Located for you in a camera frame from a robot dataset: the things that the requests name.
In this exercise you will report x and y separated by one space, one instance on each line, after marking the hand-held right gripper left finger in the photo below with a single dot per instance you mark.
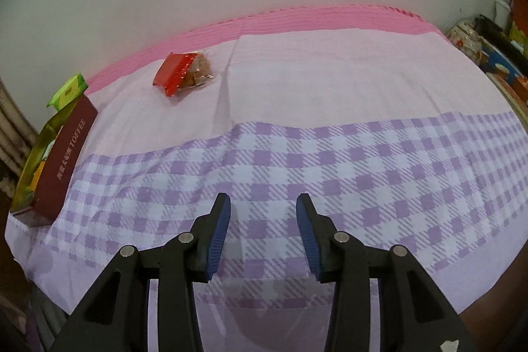
217 230

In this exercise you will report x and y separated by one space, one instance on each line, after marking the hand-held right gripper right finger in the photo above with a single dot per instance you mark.
308 230

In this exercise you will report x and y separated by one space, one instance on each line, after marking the gold tin box maroon sides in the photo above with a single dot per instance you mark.
66 162

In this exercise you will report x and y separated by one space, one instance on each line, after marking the clear packet of brown snacks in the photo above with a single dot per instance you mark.
200 71

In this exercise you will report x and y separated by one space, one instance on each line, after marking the pink and purple checkered tablecloth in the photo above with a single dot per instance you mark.
330 88

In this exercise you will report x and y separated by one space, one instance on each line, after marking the red snack packet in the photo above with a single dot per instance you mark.
171 73

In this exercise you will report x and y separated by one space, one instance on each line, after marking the orange snack packet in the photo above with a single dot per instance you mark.
39 172

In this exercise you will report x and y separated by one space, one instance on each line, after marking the green tissue pack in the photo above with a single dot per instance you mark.
68 90

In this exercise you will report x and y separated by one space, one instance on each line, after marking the carved wooden furniture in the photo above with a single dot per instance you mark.
14 137

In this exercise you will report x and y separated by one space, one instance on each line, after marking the cluttered shelf of colourful boxes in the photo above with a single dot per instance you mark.
503 47

